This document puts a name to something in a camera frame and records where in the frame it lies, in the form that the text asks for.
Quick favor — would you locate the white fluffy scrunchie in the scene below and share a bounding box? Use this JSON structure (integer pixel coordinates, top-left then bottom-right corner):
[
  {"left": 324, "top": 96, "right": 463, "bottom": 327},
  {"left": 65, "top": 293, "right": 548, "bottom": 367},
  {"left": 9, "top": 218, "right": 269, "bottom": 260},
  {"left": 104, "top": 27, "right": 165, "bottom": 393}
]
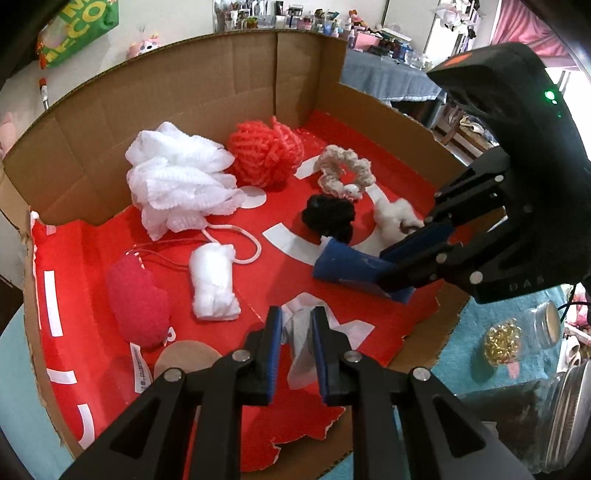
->
[{"left": 355, "top": 198, "right": 423, "bottom": 254}]

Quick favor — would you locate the green tote bag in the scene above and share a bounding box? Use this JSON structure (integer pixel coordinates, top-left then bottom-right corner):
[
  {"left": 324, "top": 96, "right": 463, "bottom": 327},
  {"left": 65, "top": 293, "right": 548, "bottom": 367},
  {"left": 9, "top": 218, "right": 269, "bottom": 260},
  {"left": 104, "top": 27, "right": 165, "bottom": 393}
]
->
[{"left": 37, "top": 0, "right": 120, "bottom": 70}]

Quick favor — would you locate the white tissue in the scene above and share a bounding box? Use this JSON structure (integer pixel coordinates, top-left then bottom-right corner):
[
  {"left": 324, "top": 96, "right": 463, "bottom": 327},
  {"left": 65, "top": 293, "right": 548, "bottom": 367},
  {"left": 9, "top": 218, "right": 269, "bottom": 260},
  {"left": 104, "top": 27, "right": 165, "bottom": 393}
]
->
[{"left": 281, "top": 296, "right": 326, "bottom": 391}]

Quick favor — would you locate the blue tube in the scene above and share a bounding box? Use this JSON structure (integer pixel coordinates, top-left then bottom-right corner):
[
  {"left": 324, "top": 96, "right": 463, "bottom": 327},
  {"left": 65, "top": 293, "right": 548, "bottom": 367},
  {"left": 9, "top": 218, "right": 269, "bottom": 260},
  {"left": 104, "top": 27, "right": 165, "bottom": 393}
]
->
[{"left": 312, "top": 235, "right": 402, "bottom": 296}]

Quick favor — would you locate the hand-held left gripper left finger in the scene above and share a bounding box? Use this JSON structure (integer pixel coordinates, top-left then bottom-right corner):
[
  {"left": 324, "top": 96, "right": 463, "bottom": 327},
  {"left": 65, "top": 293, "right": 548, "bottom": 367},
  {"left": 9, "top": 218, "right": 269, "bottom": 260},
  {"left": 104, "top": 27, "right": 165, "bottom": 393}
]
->
[{"left": 60, "top": 305, "right": 283, "bottom": 480}]

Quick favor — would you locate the orange mesh bath pouf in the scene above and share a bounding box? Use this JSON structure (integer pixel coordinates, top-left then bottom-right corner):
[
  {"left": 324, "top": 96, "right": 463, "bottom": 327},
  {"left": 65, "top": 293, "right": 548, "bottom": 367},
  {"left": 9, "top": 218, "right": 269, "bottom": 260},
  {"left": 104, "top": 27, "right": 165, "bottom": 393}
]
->
[{"left": 227, "top": 116, "right": 305, "bottom": 188}]

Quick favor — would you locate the row of cosmetic bottles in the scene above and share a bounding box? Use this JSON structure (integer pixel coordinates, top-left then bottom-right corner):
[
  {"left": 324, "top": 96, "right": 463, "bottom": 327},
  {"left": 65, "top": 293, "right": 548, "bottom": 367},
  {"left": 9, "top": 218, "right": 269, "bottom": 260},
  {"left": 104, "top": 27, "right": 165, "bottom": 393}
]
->
[{"left": 215, "top": 0, "right": 432, "bottom": 70}]

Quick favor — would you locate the tan powder puff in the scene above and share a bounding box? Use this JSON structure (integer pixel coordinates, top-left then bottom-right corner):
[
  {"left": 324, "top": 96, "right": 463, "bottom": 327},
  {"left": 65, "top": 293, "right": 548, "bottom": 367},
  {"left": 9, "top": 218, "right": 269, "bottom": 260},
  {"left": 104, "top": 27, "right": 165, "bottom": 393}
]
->
[{"left": 154, "top": 340, "right": 223, "bottom": 384}]

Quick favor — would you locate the red fuzzy cloth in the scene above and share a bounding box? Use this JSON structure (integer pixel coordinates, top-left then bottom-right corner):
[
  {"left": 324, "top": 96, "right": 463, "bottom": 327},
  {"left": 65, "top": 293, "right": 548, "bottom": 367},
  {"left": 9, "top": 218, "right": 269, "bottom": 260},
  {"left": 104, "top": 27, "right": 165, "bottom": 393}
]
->
[{"left": 105, "top": 251, "right": 172, "bottom": 394}]

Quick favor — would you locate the white mesh bath pouf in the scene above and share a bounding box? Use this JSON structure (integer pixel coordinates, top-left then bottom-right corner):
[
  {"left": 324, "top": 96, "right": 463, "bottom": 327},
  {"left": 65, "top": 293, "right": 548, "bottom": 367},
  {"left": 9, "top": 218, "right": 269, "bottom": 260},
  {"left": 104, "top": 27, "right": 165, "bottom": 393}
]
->
[{"left": 126, "top": 122, "right": 264, "bottom": 266}]

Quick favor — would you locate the black scrunchie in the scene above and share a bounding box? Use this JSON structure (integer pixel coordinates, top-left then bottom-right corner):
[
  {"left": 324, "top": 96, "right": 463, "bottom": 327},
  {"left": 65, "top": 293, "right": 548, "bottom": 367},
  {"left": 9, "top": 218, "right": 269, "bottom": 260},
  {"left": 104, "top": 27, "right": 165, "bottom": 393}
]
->
[{"left": 301, "top": 194, "right": 357, "bottom": 243}]

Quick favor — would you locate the pink curtain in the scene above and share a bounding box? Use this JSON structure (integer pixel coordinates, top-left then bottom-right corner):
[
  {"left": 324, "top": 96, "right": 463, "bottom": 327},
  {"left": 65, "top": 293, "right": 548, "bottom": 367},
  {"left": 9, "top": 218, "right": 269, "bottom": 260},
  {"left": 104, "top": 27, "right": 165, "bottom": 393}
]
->
[{"left": 499, "top": 0, "right": 583, "bottom": 70}]

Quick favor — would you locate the white cotton roll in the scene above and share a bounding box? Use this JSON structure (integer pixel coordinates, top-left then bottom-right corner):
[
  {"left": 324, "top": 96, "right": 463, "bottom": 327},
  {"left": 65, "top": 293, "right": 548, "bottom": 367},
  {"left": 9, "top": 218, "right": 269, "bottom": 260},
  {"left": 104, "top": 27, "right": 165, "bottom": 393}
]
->
[{"left": 188, "top": 244, "right": 241, "bottom": 320}]

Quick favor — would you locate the small clear jar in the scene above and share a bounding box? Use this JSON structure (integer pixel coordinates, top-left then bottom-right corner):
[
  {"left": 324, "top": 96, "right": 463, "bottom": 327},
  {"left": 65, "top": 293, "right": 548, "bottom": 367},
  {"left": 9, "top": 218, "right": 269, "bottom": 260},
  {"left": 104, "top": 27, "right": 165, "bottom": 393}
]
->
[{"left": 485, "top": 301, "right": 564, "bottom": 367}]

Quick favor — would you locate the cardboard box red inside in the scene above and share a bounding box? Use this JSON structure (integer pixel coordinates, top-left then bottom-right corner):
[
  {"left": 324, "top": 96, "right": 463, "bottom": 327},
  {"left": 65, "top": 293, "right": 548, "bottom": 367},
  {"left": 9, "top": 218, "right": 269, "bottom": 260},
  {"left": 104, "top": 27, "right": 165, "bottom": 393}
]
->
[{"left": 0, "top": 28, "right": 472, "bottom": 480}]

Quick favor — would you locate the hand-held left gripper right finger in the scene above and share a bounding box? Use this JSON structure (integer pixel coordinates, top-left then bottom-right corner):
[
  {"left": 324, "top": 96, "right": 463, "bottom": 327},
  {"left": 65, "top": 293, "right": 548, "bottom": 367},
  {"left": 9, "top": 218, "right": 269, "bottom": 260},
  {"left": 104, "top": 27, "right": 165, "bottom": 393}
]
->
[{"left": 310, "top": 305, "right": 536, "bottom": 480}]

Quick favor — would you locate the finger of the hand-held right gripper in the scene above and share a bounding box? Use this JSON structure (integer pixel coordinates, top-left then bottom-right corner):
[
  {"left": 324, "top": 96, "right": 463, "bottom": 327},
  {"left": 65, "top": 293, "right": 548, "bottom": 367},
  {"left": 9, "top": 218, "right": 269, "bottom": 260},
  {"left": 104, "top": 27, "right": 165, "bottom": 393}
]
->
[
  {"left": 379, "top": 150, "right": 511, "bottom": 262},
  {"left": 378, "top": 219, "right": 509, "bottom": 304}
]

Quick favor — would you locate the white pink plush toy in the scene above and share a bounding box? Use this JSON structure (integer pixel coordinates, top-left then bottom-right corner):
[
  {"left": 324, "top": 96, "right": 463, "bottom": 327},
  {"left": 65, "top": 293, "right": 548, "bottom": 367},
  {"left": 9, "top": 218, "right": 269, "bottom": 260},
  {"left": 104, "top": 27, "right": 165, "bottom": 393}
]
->
[{"left": 127, "top": 32, "right": 161, "bottom": 58}]

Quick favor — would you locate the wooden stool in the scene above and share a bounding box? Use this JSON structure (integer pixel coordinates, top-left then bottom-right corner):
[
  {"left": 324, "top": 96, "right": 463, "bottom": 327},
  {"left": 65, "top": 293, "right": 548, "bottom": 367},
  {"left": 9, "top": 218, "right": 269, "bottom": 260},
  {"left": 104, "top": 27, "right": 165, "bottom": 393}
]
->
[{"left": 438, "top": 106, "right": 499, "bottom": 162}]

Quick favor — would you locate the large glass jar metal lid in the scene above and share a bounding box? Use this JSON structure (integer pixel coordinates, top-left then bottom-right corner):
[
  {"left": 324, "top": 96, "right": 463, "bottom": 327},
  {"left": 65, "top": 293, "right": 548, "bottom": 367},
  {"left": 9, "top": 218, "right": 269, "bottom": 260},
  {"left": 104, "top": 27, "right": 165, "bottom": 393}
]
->
[{"left": 519, "top": 369, "right": 591, "bottom": 474}]

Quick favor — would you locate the cream crochet scrunchie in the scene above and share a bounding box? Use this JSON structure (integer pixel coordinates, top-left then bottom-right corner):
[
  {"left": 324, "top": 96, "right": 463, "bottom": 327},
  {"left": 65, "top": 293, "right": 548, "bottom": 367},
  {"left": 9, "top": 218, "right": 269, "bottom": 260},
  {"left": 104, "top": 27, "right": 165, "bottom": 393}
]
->
[{"left": 314, "top": 144, "right": 374, "bottom": 201}]

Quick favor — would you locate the blue cloth covered table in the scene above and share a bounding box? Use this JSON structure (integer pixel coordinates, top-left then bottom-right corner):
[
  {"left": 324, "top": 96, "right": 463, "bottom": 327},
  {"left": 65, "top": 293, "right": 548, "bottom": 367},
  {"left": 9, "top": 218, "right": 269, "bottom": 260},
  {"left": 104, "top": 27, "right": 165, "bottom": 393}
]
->
[{"left": 342, "top": 46, "right": 446, "bottom": 127}]

